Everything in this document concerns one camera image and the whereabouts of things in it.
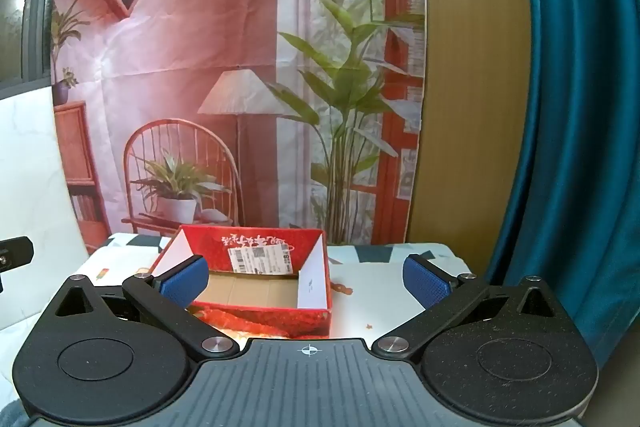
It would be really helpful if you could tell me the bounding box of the grey window frame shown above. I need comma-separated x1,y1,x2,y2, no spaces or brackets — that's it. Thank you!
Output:
0,0,68,95

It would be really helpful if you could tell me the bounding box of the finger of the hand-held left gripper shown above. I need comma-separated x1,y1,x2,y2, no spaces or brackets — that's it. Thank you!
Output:
0,237,34,293

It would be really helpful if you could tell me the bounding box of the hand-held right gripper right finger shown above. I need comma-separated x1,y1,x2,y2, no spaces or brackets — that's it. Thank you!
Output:
371,253,563,364

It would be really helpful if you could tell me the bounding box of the white printed tablecloth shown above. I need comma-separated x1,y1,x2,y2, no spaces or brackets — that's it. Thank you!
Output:
0,231,473,408

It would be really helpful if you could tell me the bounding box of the wooden panel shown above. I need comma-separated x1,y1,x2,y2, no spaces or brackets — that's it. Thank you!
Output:
402,0,538,278

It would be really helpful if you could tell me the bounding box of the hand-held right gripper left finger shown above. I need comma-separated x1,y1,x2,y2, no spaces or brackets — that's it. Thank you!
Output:
50,255,241,363

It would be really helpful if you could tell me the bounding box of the teal curtain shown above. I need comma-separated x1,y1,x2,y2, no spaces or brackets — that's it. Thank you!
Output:
482,0,640,368

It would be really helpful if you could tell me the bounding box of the printed room scene backdrop cloth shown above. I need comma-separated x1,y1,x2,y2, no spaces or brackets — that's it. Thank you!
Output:
50,0,427,244

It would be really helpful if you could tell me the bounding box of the red strawberry print cardboard box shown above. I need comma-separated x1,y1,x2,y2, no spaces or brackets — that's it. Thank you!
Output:
150,224,333,339

